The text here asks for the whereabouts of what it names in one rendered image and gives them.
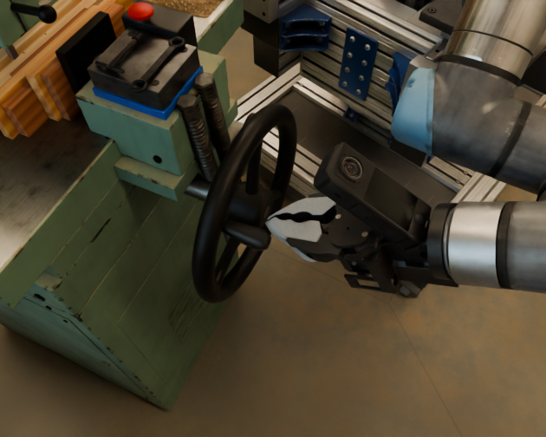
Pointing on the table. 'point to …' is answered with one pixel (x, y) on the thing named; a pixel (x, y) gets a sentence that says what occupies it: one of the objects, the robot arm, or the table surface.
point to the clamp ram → (85, 48)
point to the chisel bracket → (5, 22)
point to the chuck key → (121, 55)
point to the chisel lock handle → (47, 14)
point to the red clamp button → (140, 11)
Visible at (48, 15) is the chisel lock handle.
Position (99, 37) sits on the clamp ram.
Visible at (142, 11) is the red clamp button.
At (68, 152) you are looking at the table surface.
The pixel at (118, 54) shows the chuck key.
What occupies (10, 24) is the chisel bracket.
